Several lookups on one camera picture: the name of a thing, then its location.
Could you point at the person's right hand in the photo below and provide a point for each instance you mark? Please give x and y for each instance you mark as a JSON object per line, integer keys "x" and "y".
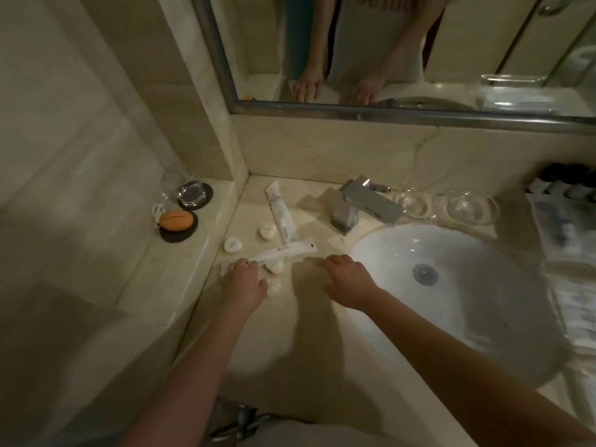
{"x": 354, "y": 283}

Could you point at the person's left hand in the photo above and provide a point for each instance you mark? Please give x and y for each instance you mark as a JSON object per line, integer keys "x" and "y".
{"x": 244, "y": 287}

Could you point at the white tube packet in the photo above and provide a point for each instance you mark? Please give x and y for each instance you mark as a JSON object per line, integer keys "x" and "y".
{"x": 281, "y": 214}

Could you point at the clear glass dish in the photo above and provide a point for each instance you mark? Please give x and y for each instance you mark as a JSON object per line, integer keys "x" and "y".
{"x": 412, "y": 204}
{"x": 470, "y": 209}

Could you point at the clear drinking glass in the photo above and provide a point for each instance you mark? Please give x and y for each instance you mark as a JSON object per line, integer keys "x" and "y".
{"x": 184, "y": 189}

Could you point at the dark bottle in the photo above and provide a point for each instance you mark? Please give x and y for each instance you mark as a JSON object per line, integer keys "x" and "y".
{"x": 592, "y": 195}
{"x": 560, "y": 184}
{"x": 581, "y": 187}
{"x": 540, "y": 183}

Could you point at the stack of long white packets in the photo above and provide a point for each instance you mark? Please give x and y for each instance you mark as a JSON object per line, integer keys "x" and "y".
{"x": 575, "y": 297}

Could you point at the person's left forearm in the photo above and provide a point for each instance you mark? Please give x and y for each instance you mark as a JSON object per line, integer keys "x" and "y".
{"x": 186, "y": 381}

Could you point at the person's right forearm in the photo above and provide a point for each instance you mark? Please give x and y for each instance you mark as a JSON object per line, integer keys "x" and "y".
{"x": 465, "y": 367}

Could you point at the white sink basin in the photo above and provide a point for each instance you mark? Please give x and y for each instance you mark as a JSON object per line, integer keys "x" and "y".
{"x": 396, "y": 256}

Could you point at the round sink drain stopper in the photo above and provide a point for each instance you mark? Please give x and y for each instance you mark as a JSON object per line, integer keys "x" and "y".
{"x": 425, "y": 273}

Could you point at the chrome faucet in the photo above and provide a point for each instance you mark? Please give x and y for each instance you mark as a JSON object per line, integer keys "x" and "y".
{"x": 368, "y": 204}

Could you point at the round black soap dish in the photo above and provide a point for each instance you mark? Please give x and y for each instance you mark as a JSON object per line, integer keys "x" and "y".
{"x": 179, "y": 238}

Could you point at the round black coaster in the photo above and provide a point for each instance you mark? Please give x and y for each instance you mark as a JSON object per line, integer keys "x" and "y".
{"x": 210, "y": 195}

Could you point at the metal framed wall mirror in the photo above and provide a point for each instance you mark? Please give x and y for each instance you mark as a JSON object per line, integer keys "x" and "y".
{"x": 489, "y": 32}

